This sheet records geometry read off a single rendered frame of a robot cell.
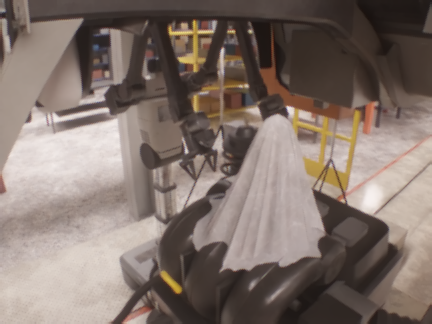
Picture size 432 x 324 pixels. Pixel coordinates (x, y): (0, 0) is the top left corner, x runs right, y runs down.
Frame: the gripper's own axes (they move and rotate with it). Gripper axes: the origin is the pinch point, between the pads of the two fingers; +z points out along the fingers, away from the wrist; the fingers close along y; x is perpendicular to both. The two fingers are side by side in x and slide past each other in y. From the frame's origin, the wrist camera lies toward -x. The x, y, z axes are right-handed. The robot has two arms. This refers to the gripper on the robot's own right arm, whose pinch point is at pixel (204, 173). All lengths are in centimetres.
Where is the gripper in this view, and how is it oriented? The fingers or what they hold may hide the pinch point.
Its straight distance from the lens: 117.7
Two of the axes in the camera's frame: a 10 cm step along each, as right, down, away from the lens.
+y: 7.2, -2.8, 6.3
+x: -6.0, 2.0, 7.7
